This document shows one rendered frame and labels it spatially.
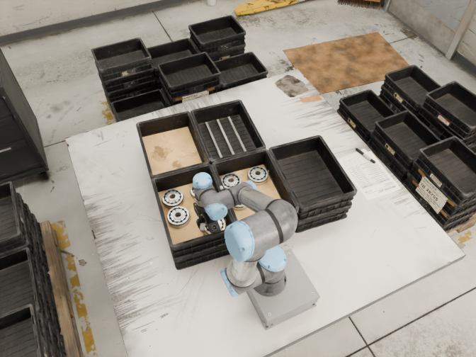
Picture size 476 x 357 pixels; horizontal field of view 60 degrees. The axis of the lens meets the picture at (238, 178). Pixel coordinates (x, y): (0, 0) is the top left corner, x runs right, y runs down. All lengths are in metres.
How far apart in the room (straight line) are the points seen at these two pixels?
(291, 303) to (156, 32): 3.55
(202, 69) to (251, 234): 2.28
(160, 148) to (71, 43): 2.71
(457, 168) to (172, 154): 1.77
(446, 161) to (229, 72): 1.75
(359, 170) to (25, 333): 1.89
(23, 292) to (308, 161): 1.66
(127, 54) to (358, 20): 2.66
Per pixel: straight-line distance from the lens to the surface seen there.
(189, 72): 3.29
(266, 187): 2.06
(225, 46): 3.52
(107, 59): 3.55
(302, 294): 1.82
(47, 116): 3.96
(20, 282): 2.56
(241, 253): 1.20
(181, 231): 1.92
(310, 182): 2.11
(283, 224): 1.22
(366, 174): 2.38
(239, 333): 1.85
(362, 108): 3.45
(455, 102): 3.39
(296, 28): 4.77
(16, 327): 2.33
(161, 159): 2.20
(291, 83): 2.85
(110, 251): 2.09
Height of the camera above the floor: 2.46
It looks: 52 degrees down
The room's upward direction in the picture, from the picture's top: 1 degrees clockwise
